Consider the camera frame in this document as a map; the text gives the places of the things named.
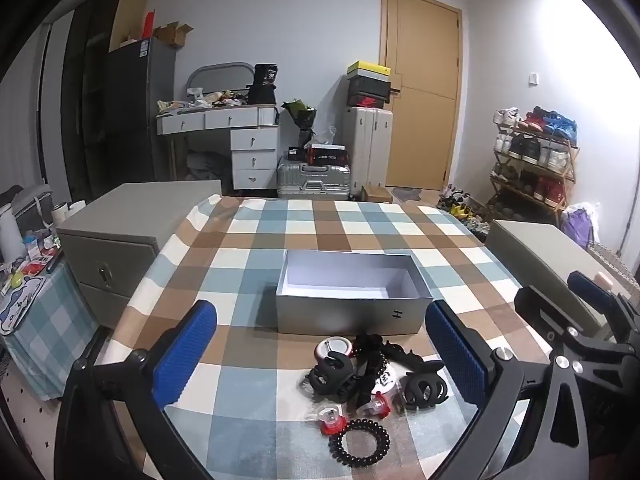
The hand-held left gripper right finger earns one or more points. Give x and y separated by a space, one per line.
456 355

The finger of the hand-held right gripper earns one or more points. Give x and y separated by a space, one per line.
542 310
592 287

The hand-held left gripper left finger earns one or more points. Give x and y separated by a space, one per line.
184 355

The black hair claw clip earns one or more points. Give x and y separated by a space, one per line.
425 390
330 377

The black long hair clip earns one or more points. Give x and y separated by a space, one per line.
402 355

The black tripod mount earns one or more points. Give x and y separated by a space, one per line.
372 377

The black scrunchie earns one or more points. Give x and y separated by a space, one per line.
369 345

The silver box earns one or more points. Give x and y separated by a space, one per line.
350 305

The round red-rimmed white disc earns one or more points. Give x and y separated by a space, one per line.
334 345

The grey plain cabinet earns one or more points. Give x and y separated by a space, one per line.
540 255

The purple bag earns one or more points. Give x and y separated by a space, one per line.
580 225

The grey drawer cabinet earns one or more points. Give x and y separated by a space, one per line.
120 245

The pile of floor shoes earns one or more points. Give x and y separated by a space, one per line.
462 207

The checkered cloth side table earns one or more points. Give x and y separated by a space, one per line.
55 320

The checkered tablecloth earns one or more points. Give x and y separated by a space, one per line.
260 240

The wooden shoe rack with shoes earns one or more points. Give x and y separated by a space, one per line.
537 147

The grey floor mat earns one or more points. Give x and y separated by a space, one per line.
407 193

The white cartoon tray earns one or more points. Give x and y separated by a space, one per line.
22 305

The clutter of small bottles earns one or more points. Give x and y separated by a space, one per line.
42 252

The brown cardboard box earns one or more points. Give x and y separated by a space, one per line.
376 194

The grey clothes pile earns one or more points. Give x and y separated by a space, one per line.
207 167

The grey tote bag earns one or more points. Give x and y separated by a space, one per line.
35 205

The white thermos bottle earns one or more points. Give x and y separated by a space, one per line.
10 232

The silver suitcase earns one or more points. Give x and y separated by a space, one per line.
312 177

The white suitcase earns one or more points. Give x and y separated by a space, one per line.
367 150

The white dressing table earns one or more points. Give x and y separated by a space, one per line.
250 140

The small black box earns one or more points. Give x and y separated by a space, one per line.
297 154

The black red striped box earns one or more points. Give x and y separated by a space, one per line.
327 155

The dark grey fridge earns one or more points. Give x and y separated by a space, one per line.
142 115

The wooden door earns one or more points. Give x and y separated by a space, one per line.
422 95

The clear plastic bag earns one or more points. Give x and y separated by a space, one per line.
324 136

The clutter of dressing table things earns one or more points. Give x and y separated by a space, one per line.
210 100

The dark wardrobe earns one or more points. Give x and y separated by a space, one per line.
85 110

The black wrapped flower bouquet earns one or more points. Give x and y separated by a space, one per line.
300 115

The black shoe box stack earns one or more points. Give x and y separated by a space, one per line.
367 92

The arched grey mirror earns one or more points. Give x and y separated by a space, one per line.
220 77

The black bag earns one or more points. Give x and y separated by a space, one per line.
262 85

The yellow shoe box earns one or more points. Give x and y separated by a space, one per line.
369 69

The open cardboard box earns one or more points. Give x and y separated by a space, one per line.
172 35

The flat cardboard sheet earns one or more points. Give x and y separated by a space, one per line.
130 15

